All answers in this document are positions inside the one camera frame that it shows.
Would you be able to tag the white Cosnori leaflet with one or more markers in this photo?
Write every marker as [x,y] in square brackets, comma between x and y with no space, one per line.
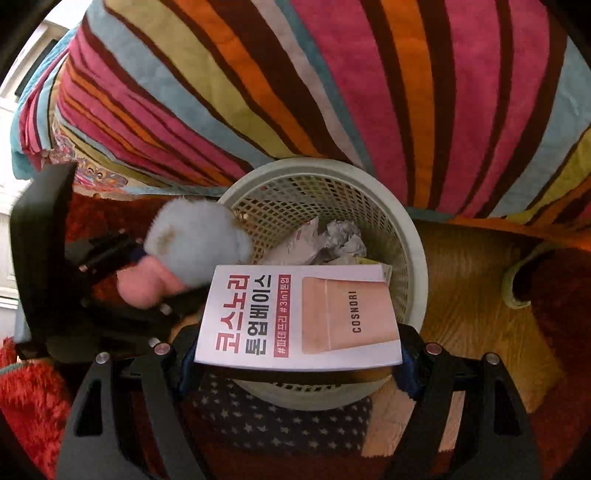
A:
[295,318]

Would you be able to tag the blue and pink plush toy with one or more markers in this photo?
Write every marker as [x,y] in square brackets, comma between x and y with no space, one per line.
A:
[198,240]

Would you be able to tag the white cabinet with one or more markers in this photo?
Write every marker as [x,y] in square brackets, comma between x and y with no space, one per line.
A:
[14,138]

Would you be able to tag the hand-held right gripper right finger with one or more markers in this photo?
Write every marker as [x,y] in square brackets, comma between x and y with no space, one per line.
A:
[408,374]

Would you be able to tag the red shaggy rug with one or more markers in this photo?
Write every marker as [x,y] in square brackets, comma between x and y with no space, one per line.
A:
[27,406]

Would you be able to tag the pale green mesh basket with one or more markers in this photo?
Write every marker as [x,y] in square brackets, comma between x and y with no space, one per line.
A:
[397,217]

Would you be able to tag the dark star-patterned cloth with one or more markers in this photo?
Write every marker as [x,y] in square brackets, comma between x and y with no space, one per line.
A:
[277,424]

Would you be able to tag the figure-printed cloth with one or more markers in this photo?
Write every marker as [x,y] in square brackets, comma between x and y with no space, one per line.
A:
[92,170]

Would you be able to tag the white paper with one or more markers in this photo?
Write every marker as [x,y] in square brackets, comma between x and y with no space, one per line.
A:
[344,240]

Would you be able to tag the white plastic packet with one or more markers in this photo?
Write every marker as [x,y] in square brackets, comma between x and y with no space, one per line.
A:
[298,242]

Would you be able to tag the green-rimmed slipper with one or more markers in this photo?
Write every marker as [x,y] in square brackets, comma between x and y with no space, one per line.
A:
[510,281]

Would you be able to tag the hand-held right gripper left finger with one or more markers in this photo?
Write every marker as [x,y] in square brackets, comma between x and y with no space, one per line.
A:
[187,371]

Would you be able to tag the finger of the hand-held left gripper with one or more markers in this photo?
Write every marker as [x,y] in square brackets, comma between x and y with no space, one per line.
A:
[111,251]
[152,314]

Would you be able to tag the colourful striped blanket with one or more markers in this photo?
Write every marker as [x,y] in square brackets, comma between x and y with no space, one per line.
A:
[323,92]

